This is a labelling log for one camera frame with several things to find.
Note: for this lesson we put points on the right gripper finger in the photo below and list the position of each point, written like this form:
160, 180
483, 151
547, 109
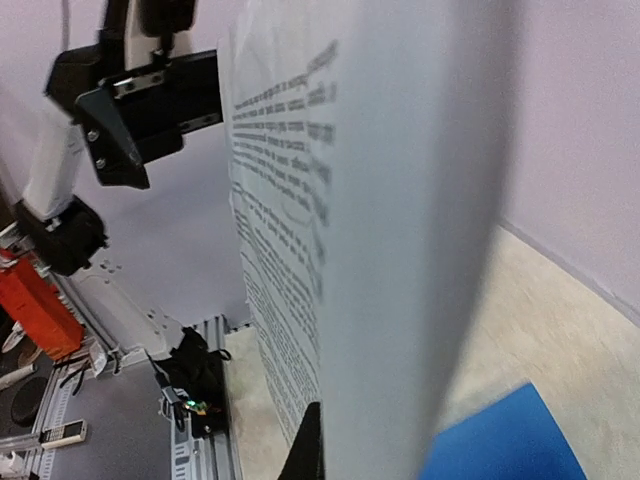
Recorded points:
305, 460

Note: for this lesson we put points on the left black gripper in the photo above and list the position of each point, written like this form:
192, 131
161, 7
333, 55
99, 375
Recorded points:
132, 118

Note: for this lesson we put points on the blue plastic folder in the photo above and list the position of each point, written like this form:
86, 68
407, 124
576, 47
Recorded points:
516, 437

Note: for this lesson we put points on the printed paper sheet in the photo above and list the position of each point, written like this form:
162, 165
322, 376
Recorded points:
367, 146

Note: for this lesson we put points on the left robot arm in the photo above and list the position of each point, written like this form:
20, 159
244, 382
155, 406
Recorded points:
65, 231

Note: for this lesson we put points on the orange box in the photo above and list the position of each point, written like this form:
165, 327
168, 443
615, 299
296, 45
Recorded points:
33, 302

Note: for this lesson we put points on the white remote control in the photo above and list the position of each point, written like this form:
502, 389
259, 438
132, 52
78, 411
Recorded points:
64, 435

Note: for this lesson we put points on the aluminium front rail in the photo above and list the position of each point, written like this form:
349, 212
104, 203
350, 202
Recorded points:
127, 435

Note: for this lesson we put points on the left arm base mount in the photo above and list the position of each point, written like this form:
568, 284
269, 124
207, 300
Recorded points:
192, 381

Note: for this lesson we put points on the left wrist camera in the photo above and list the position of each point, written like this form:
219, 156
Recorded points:
135, 33

